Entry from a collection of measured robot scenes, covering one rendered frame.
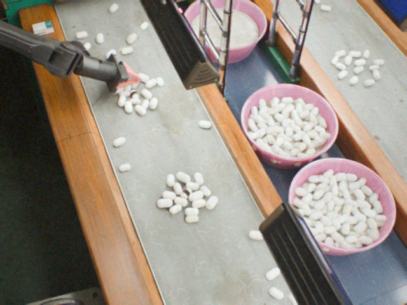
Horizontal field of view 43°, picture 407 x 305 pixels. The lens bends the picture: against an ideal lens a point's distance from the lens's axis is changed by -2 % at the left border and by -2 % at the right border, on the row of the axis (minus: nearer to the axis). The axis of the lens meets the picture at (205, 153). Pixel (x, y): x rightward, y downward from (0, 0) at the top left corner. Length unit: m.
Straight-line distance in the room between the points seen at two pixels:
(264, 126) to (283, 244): 0.63
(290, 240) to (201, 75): 0.41
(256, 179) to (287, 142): 0.16
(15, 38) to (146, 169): 0.46
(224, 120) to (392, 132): 0.48
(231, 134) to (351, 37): 0.59
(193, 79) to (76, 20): 0.77
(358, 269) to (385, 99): 0.53
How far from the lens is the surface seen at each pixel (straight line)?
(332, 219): 1.34
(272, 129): 1.46
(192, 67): 1.11
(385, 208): 1.40
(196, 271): 1.23
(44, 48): 1.37
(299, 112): 1.53
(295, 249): 0.88
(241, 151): 1.38
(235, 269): 1.24
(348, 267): 1.36
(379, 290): 1.36
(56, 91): 1.55
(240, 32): 1.75
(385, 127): 1.56
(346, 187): 1.41
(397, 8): 1.40
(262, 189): 1.32
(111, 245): 1.24
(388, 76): 1.71
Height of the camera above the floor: 1.87
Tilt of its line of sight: 54 degrees down
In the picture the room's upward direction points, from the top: 3 degrees clockwise
